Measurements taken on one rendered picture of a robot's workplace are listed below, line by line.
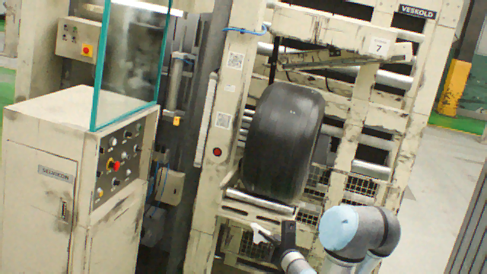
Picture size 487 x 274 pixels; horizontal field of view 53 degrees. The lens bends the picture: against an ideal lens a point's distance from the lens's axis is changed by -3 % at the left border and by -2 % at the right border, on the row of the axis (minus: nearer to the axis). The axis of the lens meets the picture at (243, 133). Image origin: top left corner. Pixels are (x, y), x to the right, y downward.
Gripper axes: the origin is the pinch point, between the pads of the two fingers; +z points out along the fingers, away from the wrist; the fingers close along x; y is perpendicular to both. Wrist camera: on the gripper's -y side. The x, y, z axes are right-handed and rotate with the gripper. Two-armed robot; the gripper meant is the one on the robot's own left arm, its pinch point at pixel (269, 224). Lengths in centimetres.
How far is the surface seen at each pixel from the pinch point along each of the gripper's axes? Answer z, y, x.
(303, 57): 89, -54, 39
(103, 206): 43, 23, -49
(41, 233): 35, 35, -72
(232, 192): 57, 14, 11
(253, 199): 51, 13, 20
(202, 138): 76, -4, -4
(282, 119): 43, -29, 14
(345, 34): 67, -72, 45
